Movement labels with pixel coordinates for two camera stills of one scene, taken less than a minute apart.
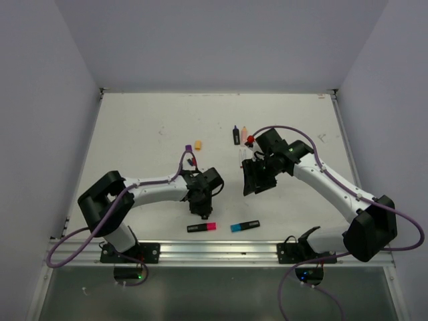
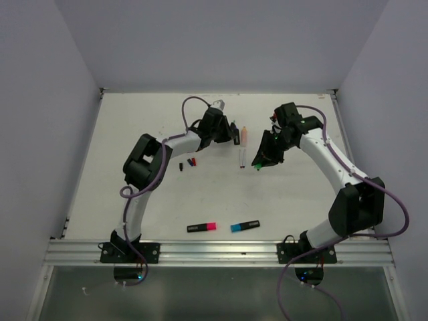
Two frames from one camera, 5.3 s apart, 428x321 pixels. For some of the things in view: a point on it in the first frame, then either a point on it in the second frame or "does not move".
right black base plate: x=296 y=253 does not move
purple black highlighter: x=236 y=135 does not move
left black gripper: x=206 y=206 to x=228 y=134
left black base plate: x=148 y=252 does not move
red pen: x=240 y=159 does not move
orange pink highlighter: x=243 y=136 does not move
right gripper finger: x=249 y=170 to x=265 y=149
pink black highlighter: x=202 y=227 does not move
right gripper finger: x=264 y=182 to x=274 y=158
